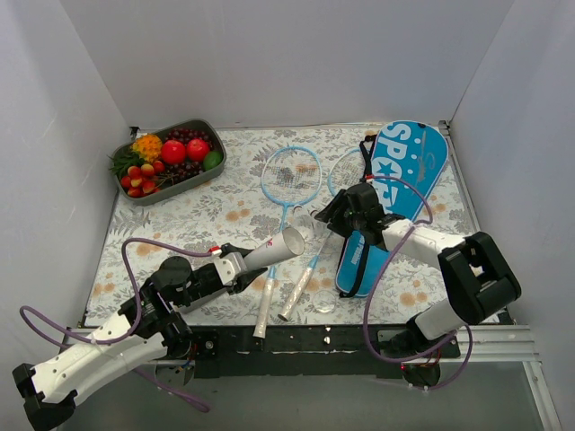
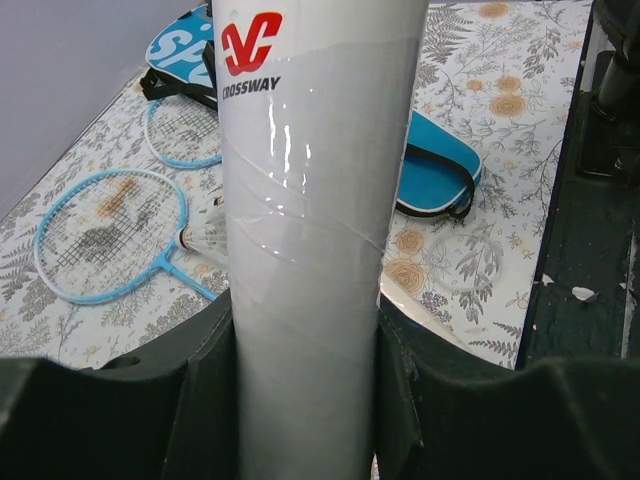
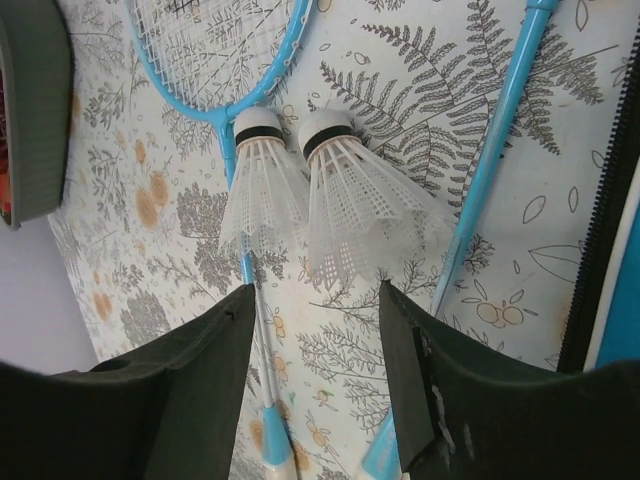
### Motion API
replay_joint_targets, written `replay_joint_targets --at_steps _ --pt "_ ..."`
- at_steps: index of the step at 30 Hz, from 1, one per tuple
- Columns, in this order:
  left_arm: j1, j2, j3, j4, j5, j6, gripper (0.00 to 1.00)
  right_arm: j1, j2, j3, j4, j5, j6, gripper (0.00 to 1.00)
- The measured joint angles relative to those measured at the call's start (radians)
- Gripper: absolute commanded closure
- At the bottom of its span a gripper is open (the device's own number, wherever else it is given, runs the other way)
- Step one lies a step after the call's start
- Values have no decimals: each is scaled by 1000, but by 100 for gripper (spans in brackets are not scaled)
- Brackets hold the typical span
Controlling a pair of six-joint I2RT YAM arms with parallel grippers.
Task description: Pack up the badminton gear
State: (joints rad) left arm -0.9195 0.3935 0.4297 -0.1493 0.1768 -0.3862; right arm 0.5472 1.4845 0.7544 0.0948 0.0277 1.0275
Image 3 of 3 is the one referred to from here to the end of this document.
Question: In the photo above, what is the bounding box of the blue racket left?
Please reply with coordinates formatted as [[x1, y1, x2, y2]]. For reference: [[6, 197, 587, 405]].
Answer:
[[122, 0, 316, 480]]

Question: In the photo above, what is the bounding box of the blue racket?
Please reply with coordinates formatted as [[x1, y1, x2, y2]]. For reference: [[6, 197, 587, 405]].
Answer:
[[122, 0, 316, 480], [354, 0, 559, 479]]

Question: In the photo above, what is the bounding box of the floral tablecloth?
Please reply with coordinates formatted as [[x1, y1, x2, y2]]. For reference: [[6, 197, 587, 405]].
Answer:
[[50, 1, 639, 479]]

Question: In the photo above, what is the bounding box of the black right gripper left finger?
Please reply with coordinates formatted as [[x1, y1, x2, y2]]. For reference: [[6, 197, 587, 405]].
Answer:
[[1, 285, 255, 479]]

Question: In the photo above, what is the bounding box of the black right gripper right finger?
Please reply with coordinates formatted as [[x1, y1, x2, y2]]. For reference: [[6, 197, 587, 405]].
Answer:
[[379, 282, 639, 479]]

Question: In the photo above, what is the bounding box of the white plastic shuttlecock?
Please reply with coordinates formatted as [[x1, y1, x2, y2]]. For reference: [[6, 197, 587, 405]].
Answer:
[[219, 106, 309, 256], [298, 108, 454, 289]]

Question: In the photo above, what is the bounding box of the blue racket bag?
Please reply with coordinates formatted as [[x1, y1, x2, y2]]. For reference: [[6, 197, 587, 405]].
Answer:
[[556, 39, 639, 374]]

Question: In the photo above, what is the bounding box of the grey fruit tray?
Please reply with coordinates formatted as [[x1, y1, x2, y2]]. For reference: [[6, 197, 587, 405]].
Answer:
[[1, 1, 74, 230]]

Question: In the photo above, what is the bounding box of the blue racket right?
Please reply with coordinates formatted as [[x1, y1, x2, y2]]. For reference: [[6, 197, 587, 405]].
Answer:
[[354, 0, 559, 479]]

